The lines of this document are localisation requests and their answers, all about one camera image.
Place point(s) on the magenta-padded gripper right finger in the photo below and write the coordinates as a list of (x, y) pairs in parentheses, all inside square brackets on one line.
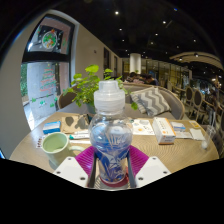
[(140, 161)]

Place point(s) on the person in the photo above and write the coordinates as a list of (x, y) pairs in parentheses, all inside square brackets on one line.
[(150, 80), (133, 78)]

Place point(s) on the curved grey upholstered sofa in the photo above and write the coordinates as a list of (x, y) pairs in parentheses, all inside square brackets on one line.
[(175, 103)]

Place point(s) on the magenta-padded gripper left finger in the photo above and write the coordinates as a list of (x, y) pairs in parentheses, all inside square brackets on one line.
[(85, 163)]

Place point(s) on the clear plastic cup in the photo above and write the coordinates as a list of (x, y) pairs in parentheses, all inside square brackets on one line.
[(206, 138)]

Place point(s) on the window with colourful stickers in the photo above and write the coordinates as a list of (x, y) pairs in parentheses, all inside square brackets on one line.
[(43, 76)]

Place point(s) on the small blue white packet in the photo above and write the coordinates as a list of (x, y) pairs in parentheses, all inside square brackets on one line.
[(177, 126)]

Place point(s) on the grey white chevron pillow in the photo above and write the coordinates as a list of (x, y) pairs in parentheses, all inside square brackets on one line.
[(150, 100)]

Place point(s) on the row of round-backed chairs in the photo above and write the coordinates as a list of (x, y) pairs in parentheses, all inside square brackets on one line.
[(196, 100)]

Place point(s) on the small yellow packet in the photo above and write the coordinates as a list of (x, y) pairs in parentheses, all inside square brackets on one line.
[(195, 124)]

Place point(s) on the white paper sheet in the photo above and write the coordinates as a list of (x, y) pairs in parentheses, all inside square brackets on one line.
[(197, 134)]

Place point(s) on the flat blue white box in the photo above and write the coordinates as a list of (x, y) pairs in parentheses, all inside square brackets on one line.
[(52, 127)]

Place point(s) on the green potted plant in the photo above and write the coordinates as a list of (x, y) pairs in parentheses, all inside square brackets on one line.
[(85, 86)]

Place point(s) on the pale green ceramic mug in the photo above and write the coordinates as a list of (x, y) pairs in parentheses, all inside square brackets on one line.
[(55, 145)]

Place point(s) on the white box with orange print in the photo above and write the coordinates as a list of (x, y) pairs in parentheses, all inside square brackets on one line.
[(164, 130)]

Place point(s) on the clear blue-labelled drink bottle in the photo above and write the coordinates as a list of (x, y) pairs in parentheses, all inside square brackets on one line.
[(111, 136)]

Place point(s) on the white green tube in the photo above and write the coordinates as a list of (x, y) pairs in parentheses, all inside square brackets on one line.
[(79, 136)]

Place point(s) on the group of ceiling lights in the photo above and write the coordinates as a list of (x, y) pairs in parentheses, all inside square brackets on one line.
[(155, 33)]

